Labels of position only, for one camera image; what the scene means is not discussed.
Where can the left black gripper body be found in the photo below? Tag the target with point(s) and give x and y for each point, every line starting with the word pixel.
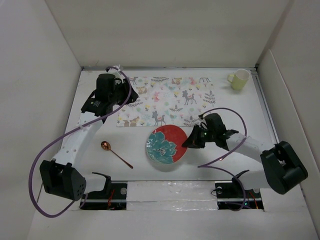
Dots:
pixel 121 94

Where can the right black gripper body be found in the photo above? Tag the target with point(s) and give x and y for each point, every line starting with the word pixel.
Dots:
pixel 207 135

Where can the floral white cloth napkin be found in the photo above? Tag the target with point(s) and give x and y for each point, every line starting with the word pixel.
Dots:
pixel 164 100

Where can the red and teal plate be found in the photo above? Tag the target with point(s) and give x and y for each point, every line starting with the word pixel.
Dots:
pixel 164 147

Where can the pale yellow mug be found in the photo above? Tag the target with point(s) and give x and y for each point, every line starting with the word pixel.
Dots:
pixel 238 79

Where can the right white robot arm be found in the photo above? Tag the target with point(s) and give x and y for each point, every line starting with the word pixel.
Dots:
pixel 282 168

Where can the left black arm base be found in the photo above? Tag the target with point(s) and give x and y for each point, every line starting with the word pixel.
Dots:
pixel 114 200

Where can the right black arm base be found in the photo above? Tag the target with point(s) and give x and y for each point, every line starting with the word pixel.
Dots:
pixel 231 194

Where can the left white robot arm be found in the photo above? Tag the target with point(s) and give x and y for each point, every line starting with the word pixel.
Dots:
pixel 60 175

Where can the copper spoon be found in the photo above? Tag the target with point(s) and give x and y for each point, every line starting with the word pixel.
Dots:
pixel 107 147

